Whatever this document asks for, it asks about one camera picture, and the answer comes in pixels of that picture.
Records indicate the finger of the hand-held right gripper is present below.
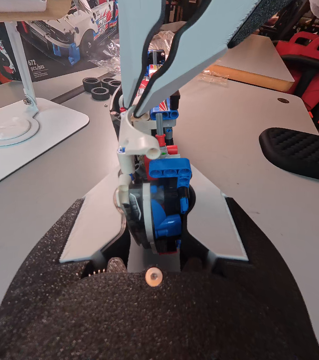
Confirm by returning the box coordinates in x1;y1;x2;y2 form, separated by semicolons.
118;0;167;110
134;0;261;117

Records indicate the grey table with wooden edge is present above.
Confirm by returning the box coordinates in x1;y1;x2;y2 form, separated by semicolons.
212;34;295;92

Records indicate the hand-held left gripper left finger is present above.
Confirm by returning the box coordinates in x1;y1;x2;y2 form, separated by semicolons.
60;169;132;263

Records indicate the white curved toy brick panel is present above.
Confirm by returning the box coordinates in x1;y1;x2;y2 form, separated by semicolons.
117;105;160;175

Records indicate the small clear plastic bag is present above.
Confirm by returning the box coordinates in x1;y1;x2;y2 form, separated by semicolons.
200;70;231;87

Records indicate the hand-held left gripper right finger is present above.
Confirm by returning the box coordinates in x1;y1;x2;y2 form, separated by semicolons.
187;169;249;262

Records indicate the red chair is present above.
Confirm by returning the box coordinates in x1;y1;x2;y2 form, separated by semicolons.
275;31;319;132

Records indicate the blue white toy brick car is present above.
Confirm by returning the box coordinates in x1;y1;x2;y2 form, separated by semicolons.
110;49;196;255

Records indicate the black toy car set box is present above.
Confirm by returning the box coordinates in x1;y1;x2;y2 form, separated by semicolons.
0;0;121;90

